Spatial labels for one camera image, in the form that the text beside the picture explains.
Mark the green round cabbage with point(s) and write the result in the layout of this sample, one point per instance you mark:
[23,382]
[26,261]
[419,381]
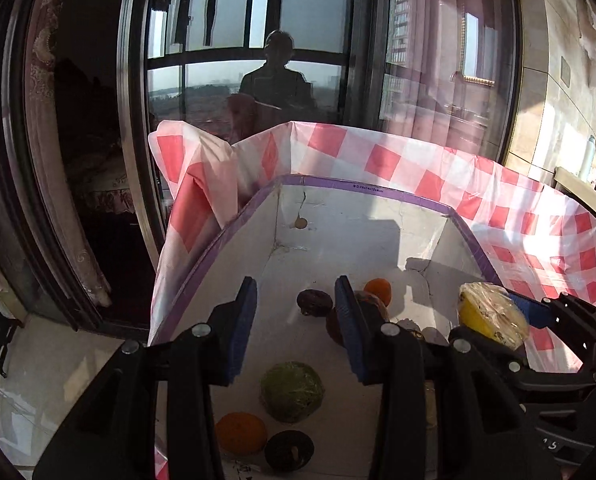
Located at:
[292,391]

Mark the red white checkered tablecloth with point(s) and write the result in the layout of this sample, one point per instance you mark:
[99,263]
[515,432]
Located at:
[428,170]

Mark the small orange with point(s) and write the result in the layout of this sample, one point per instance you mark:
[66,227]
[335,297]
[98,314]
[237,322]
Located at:
[379,291]

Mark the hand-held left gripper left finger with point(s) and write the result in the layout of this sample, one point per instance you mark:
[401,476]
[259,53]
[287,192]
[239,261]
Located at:
[243,330]

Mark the patterned lace curtain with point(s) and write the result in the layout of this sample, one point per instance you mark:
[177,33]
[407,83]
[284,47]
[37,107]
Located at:
[63,160]

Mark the dark window frame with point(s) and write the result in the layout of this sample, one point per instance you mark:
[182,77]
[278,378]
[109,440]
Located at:
[138,110]

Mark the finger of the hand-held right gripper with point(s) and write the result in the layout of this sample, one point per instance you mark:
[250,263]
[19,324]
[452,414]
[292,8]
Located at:
[483,342]
[528,308]

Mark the white bottle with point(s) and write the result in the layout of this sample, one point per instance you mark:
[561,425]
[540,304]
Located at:
[587,157]

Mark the dark mangosteen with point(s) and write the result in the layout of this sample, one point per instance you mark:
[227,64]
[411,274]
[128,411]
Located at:
[314,302]
[289,451]

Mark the dark red plum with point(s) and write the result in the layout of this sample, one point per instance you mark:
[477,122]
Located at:
[336,327]

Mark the large orange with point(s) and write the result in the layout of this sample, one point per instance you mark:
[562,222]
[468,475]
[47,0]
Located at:
[240,433]

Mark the beige furniture panel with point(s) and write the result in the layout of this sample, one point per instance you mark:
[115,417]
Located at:
[575,182]

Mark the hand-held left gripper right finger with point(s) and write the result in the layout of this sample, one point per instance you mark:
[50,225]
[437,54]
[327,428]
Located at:
[350,330]

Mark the plastic-wrapped lemon wedge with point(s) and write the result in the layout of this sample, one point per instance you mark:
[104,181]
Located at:
[488,312]

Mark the pink sheer curtain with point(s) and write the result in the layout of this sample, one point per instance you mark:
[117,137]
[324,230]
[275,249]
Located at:
[448,60]

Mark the white box with purple edges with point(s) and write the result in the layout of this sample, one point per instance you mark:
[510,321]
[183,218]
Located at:
[368,240]

